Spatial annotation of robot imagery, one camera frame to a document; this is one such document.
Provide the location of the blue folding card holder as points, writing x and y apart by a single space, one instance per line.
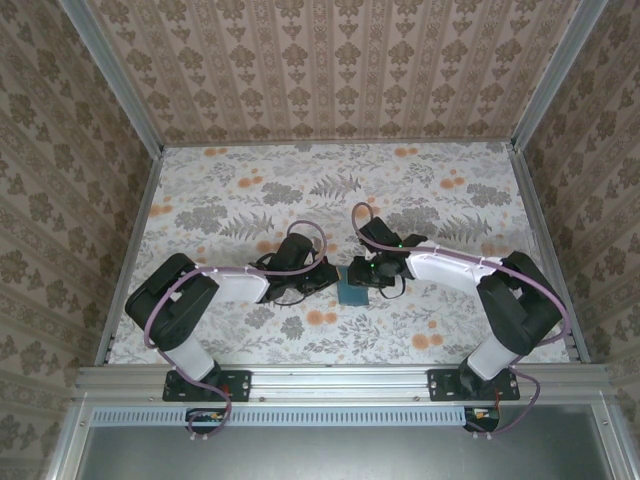
352 296

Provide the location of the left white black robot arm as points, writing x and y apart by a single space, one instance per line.
235 289

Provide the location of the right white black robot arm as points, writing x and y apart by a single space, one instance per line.
440 270

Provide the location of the floral patterned table mat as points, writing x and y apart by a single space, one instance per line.
375 345

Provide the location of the black connector box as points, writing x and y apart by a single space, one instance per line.
205 421
482 420

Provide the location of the grey sheet metal panel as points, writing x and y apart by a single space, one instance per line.
340 455

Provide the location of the aluminium cross rail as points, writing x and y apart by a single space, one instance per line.
340 382

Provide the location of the aluminium side rail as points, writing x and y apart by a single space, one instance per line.
144 207
533 207

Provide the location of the aluminium corner post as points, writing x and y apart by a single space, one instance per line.
556 75
114 75

